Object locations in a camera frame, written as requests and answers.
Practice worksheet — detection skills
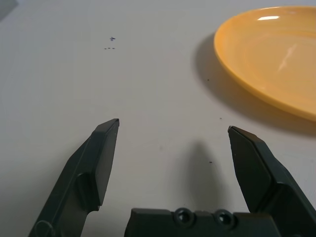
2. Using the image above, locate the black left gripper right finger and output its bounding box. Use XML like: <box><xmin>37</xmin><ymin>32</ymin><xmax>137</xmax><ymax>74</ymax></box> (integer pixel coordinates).
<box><xmin>227</xmin><ymin>125</ymin><xmax>316</xmax><ymax>237</ymax></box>

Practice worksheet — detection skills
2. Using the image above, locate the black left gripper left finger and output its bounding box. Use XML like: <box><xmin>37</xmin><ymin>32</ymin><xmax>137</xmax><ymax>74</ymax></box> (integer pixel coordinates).
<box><xmin>28</xmin><ymin>118</ymin><xmax>120</xmax><ymax>237</ymax></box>

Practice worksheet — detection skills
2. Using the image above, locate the yellow plastic plate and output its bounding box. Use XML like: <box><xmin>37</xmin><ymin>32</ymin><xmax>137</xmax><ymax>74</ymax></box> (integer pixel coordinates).
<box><xmin>213</xmin><ymin>6</ymin><xmax>316</xmax><ymax>123</ymax></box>

